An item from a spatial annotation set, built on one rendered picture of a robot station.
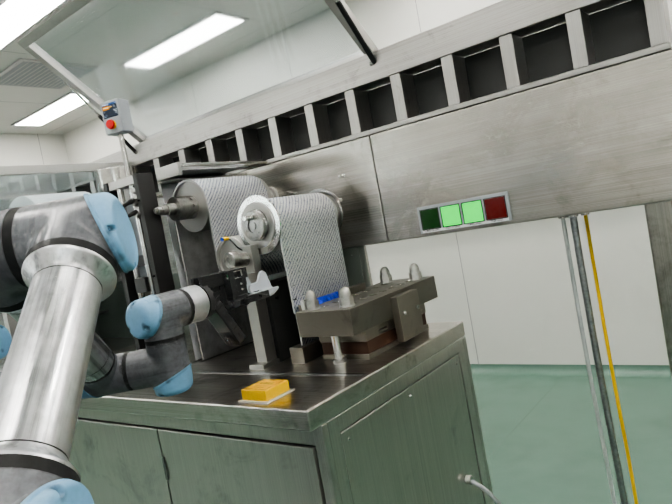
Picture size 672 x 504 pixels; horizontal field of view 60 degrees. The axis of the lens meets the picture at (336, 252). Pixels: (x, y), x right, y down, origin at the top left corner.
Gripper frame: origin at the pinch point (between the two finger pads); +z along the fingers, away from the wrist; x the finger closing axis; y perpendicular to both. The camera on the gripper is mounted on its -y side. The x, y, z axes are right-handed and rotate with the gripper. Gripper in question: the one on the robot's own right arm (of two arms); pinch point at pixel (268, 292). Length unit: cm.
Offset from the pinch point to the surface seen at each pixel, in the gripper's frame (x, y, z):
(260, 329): 8.7, -9.3, 3.3
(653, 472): -40, -110, 151
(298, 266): 0.2, 4.0, 12.3
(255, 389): -9.5, -16.8, -18.4
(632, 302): -17, -65, 274
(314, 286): 0.3, -2.0, 16.9
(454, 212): -31, 9, 40
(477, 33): -45, 50, 41
